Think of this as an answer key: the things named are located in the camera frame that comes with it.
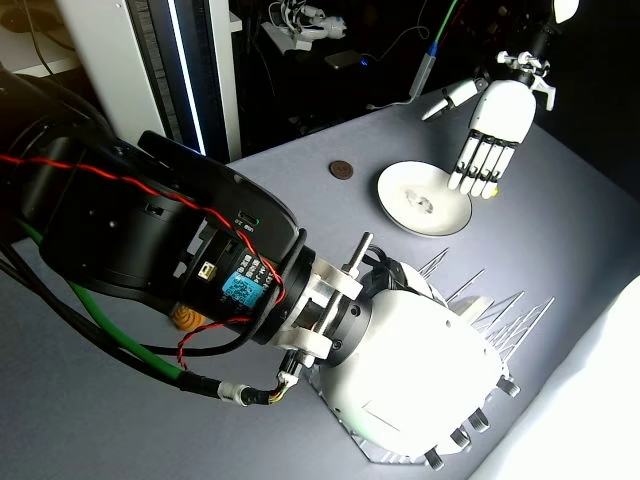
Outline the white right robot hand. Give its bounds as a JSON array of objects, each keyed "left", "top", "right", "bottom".
[{"left": 317, "top": 259, "right": 522, "bottom": 472}]

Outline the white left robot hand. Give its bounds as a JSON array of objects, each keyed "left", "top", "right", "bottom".
[{"left": 421, "top": 77, "right": 539, "bottom": 201}]

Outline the white background shelf board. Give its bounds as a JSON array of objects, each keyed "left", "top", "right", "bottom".
[{"left": 0, "top": 24, "right": 82, "bottom": 77}]

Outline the grey power bank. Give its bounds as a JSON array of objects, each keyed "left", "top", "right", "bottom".
[{"left": 324, "top": 49, "right": 367, "bottom": 72}]

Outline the white idle robot hand model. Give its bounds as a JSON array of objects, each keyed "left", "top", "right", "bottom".
[{"left": 269, "top": 0, "right": 349, "bottom": 44}]

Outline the orange swirl cookie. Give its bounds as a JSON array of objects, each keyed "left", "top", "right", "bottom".
[{"left": 169, "top": 304, "right": 207, "bottom": 332}]

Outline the white cabinet with light strip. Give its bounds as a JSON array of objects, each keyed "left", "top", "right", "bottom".
[{"left": 54, "top": 0, "right": 244, "bottom": 164}]

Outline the grey cable adapter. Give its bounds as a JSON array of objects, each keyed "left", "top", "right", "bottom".
[{"left": 408, "top": 42, "right": 442, "bottom": 99}]

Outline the white cable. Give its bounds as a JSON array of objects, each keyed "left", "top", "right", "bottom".
[{"left": 366, "top": 25, "right": 432, "bottom": 110}]

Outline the green cable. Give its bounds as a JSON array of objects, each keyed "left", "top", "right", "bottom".
[{"left": 431, "top": 0, "right": 459, "bottom": 47}]

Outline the silver wire plate rack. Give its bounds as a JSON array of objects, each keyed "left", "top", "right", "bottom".
[{"left": 309, "top": 247, "right": 556, "bottom": 464}]

